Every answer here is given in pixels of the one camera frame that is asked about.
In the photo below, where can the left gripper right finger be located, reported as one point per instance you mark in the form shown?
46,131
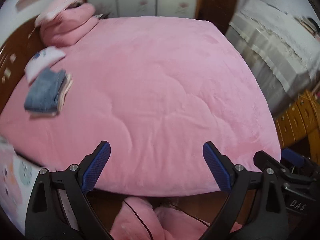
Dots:
267,218

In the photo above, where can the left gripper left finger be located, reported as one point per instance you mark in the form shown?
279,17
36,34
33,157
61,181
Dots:
46,219

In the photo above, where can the blue denim jacket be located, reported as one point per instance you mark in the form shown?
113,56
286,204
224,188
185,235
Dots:
43,94

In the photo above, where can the patterned white sheet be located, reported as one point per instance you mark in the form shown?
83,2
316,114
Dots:
17,181

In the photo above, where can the yellow wooden cabinet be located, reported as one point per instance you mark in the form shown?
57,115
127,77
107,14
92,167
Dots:
300,121

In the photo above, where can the pink bed blanket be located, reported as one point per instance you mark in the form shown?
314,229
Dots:
157,89

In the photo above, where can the grey beige curtain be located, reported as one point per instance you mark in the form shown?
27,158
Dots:
281,54

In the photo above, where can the brown wooden headboard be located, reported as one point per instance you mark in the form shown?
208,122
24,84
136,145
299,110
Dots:
16,52

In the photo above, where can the brown wooden door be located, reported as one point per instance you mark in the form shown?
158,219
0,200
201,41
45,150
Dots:
218,12

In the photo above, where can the folded pink quilt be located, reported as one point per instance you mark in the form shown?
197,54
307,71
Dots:
69,26

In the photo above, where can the pink white pillow on quilt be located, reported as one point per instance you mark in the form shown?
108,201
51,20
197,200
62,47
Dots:
52,10

